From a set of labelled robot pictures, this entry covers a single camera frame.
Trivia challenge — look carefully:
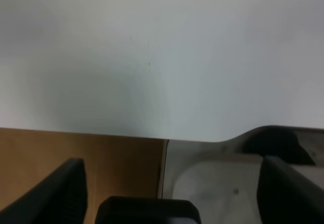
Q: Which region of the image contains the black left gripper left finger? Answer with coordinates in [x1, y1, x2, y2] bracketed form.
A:
[1, 158, 88, 223]

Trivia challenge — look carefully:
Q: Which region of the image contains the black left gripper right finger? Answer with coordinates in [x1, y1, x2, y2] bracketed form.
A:
[258, 157, 323, 223]

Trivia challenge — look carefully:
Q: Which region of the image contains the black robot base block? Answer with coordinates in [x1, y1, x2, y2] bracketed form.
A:
[95, 196, 201, 223]

